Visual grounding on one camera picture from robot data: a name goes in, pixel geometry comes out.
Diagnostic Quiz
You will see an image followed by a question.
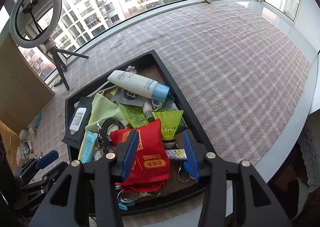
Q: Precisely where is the light wooden board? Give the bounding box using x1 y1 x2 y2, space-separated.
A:
0 33 54 134

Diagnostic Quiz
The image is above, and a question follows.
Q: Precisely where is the yellow plastic shuttlecock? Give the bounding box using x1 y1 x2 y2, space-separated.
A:
152 110 184 140

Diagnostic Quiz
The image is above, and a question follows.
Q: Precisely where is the pink tube grey cap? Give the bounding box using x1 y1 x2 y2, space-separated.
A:
142 100 155 122

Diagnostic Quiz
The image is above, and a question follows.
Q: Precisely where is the blue clothespin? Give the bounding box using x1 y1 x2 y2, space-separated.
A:
34 111 42 129

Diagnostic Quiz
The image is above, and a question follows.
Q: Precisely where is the black wet wipes pack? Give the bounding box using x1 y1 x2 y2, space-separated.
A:
62 96 94 149

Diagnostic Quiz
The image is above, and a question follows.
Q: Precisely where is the red fabric pouch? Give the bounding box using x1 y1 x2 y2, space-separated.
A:
119 119 170 193

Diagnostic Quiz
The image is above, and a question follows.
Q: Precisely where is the light green cloth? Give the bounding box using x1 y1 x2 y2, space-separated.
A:
85 94 129 133

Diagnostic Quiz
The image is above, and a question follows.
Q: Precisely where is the black coiled cable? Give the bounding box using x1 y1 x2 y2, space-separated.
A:
96 117 126 154

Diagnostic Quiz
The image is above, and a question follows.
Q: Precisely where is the plaid tablecloth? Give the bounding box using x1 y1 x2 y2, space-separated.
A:
30 0 312 227

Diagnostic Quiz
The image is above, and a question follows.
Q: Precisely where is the light blue packet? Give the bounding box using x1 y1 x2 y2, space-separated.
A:
78 131 98 164

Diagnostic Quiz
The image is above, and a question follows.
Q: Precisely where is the black tray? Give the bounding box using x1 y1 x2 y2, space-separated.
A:
64 49 216 216

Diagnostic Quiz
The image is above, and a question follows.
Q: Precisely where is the white plug adapter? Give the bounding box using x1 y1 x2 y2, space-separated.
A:
19 129 28 142

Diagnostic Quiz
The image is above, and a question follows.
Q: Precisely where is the white sunscreen bottle blue cap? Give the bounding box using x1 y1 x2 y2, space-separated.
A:
107 70 170 102

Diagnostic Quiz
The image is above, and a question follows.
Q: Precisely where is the blue round lid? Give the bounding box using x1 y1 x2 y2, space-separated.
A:
183 161 192 175

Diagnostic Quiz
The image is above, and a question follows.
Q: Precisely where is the ring light on tripod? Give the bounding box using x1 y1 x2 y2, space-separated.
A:
9 0 88 91

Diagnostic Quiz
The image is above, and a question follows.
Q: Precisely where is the white usb cable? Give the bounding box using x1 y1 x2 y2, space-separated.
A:
150 99 164 112

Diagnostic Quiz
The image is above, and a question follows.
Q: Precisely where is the patterned pen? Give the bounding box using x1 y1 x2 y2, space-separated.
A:
165 149 187 161

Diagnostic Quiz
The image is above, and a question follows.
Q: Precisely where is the grey sachet packet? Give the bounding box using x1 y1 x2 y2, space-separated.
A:
111 88 145 107

